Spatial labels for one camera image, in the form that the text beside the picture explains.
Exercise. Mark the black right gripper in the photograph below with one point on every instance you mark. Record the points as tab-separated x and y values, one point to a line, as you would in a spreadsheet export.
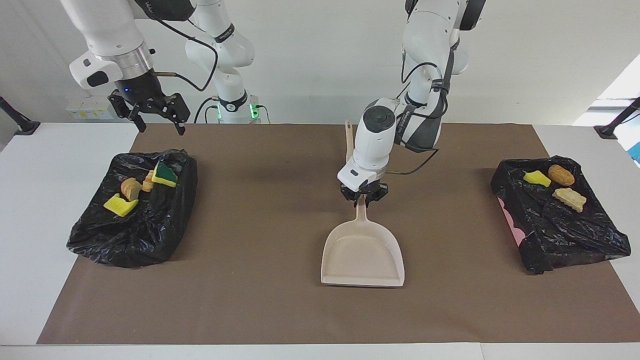
141	92

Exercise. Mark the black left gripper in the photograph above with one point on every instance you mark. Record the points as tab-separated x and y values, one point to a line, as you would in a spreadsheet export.
365	192

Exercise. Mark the beige plastic dustpan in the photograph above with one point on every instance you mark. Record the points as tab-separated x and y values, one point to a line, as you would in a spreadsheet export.
362	260

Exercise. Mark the beige brush black bristles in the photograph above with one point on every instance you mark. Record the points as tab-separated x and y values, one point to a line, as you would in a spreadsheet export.
348	142

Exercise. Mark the yellow green scouring sponge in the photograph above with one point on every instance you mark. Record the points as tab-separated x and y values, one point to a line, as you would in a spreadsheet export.
165	176

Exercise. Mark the striped bread piece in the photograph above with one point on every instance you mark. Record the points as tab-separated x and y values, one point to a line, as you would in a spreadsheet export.
148	184
131	189

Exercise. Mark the curved yellow sponge piece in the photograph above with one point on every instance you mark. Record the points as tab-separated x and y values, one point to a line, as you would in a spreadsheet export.
119	206

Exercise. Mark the small yellow sponge piece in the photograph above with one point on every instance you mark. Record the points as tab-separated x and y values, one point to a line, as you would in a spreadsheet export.
536	178

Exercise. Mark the brown fried croquette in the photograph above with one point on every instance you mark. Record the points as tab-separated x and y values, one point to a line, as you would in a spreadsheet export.
561	175

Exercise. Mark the pale bread chunk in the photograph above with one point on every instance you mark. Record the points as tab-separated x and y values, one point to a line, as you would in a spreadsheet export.
570	199

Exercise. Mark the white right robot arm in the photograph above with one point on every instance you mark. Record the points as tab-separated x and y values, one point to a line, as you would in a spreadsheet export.
110	30

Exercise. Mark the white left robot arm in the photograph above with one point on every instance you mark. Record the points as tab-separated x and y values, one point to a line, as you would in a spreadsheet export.
375	145

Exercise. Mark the black trash bag bin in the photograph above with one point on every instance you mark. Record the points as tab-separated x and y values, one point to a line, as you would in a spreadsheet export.
135	235

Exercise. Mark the pink plastic bin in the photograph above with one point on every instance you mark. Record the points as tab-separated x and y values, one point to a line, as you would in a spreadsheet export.
511	220

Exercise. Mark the black trash bag liner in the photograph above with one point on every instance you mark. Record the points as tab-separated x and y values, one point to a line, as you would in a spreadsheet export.
560	235

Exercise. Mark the black clamp stand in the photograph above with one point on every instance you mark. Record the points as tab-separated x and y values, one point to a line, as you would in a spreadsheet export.
607	131
22	127

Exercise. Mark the brown table mat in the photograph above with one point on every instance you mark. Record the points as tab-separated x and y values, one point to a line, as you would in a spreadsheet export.
250	310

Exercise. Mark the blue object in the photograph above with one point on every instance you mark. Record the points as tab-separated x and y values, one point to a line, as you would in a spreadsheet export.
636	152

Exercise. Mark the white wall sockets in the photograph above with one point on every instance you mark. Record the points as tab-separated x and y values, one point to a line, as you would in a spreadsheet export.
82	111

